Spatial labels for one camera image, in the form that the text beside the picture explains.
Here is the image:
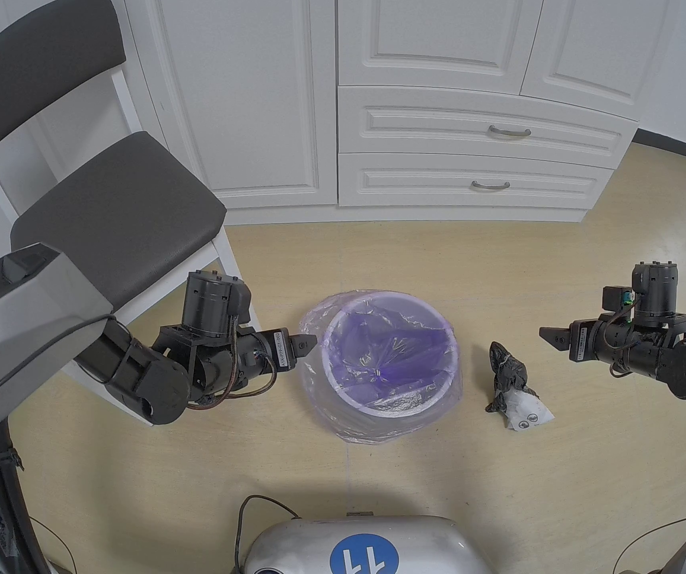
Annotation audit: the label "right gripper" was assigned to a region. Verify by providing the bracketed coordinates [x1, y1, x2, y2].
[568, 317, 634, 364]

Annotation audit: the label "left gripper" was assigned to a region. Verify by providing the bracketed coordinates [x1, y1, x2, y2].
[235, 326, 297, 381]

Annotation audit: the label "purple plastic bag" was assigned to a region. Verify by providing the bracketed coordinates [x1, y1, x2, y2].
[298, 287, 464, 444]

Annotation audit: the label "black plastic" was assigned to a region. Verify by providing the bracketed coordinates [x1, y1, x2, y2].
[484, 340, 540, 415]

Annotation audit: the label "white printed wrapper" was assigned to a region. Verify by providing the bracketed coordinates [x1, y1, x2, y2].
[502, 387, 556, 434]

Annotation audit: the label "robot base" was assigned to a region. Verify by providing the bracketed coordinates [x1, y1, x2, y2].
[247, 514, 494, 574]

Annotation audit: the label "white trash bin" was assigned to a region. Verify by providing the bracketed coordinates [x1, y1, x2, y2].
[321, 293, 458, 421]

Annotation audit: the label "white chair grey cushions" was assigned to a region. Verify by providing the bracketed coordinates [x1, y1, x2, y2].
[0, 0, 266, 402]

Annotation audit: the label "white wardrobe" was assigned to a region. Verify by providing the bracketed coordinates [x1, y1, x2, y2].
[0, 0, 678, 226]

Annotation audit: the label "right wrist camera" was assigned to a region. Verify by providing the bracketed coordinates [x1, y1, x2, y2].
[601, 285, 637, 319]

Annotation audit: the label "black cable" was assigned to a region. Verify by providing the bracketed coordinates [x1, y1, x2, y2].
[233, 494, 302, 570]
[28, 514, 79, 574]
[613, 512, 686, 573]

